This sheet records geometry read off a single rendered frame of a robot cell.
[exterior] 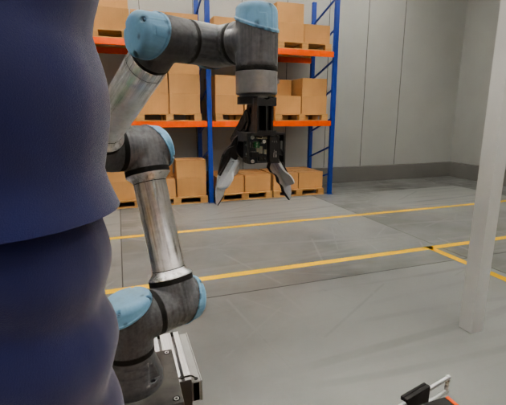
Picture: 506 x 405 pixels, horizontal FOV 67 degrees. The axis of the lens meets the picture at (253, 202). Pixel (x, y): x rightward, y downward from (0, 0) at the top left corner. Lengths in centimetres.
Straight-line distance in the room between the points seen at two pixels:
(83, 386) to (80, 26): 31
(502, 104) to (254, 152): 271
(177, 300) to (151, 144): 40
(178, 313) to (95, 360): 62
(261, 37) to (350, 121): 982
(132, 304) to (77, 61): 69
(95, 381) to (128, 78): 52
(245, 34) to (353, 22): 1001
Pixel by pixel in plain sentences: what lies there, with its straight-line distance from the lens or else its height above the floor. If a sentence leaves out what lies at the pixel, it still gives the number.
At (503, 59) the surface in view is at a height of 207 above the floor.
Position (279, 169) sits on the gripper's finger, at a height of 159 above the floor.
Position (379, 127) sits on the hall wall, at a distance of 1100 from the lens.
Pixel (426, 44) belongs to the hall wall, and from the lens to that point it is 1197.
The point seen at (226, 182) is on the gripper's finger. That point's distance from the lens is 69.
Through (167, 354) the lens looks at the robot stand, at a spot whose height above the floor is 104.
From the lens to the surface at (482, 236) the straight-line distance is 338.
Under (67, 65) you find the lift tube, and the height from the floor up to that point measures 172.
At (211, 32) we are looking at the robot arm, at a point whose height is 183.
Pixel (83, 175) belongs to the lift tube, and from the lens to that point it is 35.
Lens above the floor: 168
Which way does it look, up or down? 13 degrees down
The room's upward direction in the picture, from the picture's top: straight up
